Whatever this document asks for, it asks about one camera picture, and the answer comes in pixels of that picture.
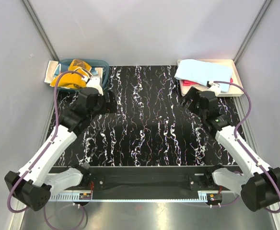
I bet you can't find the black marble pattern mat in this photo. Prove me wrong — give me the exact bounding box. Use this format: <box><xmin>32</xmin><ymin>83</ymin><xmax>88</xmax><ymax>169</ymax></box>
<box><xmin>55</xmin><ymin>66</ymin><xmax>235</xmax><ymax>167</ymax></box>

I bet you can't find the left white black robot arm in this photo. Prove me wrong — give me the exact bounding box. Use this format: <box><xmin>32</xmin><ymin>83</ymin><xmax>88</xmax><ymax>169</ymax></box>
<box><xmin>4</xmin><ymin>87</ymin><xmax>117</xmax><ymax>213</ymax></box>

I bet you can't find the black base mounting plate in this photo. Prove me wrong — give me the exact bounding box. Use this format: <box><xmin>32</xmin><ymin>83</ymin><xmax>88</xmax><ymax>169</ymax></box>
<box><xmin>51</xmin><ymin>166</ymin><xmax>234</xmax><ymax>201</ymax></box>

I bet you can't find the yellow bear towel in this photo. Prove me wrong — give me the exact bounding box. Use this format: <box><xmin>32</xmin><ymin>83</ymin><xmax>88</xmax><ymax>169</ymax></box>
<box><xmin>58</xmin><ymin>59</ymin><xmax>92</xmax><ymax>89</ymax></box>

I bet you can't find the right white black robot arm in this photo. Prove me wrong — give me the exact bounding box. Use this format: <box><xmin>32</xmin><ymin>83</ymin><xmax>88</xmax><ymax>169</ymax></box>
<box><xmin>184</xmin><ymin>87</ymin><xmax>280</xmax><ymax>214</ymax></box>

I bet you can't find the slotted aluminium cable rail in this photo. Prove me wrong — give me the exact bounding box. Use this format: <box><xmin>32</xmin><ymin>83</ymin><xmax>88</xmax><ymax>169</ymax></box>
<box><xmin>49</xmin><ymin>191</ymin><xmax>93</xmax><ymax>203</ymax></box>

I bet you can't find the teal plastic basket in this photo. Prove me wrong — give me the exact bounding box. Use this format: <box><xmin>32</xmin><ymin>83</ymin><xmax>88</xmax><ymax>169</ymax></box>
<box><xmin>54</xmin><ymin>58</ymin><xmax>109</xmax><ymax>89</ymax></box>

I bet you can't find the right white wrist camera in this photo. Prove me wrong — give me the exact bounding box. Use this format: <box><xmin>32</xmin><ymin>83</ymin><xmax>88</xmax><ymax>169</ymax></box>
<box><xmin>207</xmin><ymin>81</ymin><xmax>221</xmax><ymax>97</ymax></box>

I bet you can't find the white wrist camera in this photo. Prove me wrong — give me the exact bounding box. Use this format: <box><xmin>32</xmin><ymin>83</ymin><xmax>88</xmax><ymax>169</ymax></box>
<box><xmin>207</xmin><ymin>81</ymin><xmax>221</xmax><ymax>97</ymax></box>
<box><xmin>86</xmin><ymin>76</ymin><xmax>104</xmax><ymax>95</ymax></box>

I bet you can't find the blue beige patterned towel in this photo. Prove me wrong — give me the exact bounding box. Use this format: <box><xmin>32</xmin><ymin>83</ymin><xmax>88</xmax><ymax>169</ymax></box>
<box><xmin>44</xmin><ymin>60</ymin><xmax>70</xmax><ymax>84</ymax></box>

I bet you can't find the white plastic tray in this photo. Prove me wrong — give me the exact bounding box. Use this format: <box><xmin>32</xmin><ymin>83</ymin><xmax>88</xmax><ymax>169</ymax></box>
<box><xmin>179</xmin><ymin>59</ymin><xmax>244</xmax><ymax>97</ymax></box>

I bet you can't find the light blue folded towel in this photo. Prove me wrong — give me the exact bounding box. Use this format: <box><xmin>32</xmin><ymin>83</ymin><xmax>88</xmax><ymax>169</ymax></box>
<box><xmin>175</xmin><ymin>59</ymin><xmax>233</xmax><ymax>86</ymax></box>

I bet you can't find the pink folded towel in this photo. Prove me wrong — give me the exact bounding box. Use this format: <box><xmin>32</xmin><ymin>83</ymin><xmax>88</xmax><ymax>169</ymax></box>
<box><xmin>181</xmin><ymin>76</ymin><xmax>234</xmax><ymax>87</ymax></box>

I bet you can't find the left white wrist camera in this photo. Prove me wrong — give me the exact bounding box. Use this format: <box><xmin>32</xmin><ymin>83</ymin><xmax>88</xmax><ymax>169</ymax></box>
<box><xmin>86</xmin><ymin>76</ymin><xmax>104</xmax><ymax>95</ymax></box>

